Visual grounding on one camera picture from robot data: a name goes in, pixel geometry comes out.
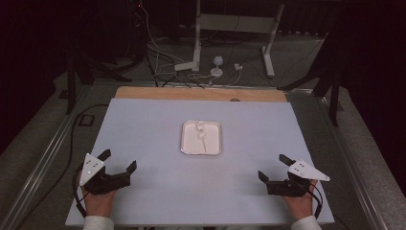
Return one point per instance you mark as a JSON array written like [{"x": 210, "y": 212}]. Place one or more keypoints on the person's left hand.
[{"x": 99, "y": 204}]

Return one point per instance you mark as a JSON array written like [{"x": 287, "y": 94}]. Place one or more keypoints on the white plug adapter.
[{"x": 238, "y": 67}]

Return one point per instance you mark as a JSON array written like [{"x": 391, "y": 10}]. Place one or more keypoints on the white square tray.
[{"x": 193, "y": 145}]

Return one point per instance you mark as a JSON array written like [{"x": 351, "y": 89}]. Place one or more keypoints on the wooden table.
[{"x": 178, "y": 93}]

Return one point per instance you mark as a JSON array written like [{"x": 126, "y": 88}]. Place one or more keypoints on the person's right hand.
[{"x": 300, "y": 206}]

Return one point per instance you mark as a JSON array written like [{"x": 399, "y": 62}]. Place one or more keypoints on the black tripod stand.
[{"x": 72, "y": 86}]

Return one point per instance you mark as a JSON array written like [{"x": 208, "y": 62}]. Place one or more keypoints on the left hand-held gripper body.
[{"x": 105, "y": 182}]

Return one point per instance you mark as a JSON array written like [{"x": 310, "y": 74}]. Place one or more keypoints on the white power strip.
[{"x": 185, "y": 66}]

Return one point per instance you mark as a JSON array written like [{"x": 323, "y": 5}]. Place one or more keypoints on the pale blue table mat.
[{"x": 153, "y": 134}]

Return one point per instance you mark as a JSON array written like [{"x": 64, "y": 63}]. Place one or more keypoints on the aluminium floor rail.
[
  {"x": 41, "y": 159},
  {"x": 351, "y": 166}
]

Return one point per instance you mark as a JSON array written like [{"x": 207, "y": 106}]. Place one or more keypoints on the small white globe lamp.
[{"x": 217, "y": 67}]

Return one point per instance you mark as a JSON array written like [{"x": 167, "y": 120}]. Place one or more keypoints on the black metal stand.
[{"x": 333, "y": 96}]

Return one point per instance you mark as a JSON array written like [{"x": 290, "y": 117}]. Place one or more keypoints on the white metal stand frame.
[{"x": 234, "y": 24}]

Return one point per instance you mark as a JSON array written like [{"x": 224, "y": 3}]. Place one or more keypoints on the black square floor socket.
[{"x": 86, "y": 120}]

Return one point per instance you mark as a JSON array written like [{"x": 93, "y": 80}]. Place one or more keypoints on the thin wooden skewer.
[{"x": 204, "y": 146}]

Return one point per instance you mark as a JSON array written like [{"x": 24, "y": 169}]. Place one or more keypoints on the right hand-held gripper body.
[{"x": 292, "y": 185}]

